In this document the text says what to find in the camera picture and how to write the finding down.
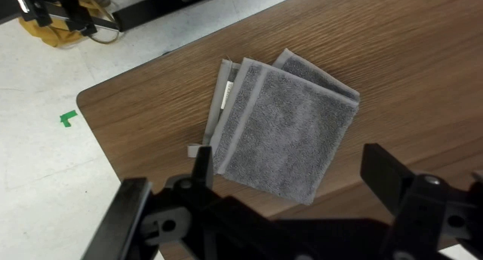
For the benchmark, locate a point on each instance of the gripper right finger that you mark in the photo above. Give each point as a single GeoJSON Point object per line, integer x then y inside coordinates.
{"type": "Point", "coordinates": [419, 199]}

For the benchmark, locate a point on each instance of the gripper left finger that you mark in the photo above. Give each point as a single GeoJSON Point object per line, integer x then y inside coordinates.
{"type": "Point", "coordinates": [181, 218]}

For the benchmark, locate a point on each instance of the grey folded towel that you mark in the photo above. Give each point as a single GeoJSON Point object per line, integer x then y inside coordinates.
{"type": "Point", "coordinates": [286, 131]}

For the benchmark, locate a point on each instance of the green tape piece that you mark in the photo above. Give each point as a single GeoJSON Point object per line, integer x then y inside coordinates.
{"type": "Point", "coordinates": [68, 117]}

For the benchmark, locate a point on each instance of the black metal base bar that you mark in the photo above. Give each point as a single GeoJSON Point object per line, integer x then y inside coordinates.
{"type": "Point", "coordinates": [158, 7]}

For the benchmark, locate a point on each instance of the yellow cloth bag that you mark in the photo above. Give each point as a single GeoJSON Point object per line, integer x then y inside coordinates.
{"type": "Point", "coordinates": [53, 33]}

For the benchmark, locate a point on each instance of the black stand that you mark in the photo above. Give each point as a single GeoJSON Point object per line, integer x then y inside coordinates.
{"type": "Point", "coordinates": [75, 14]}

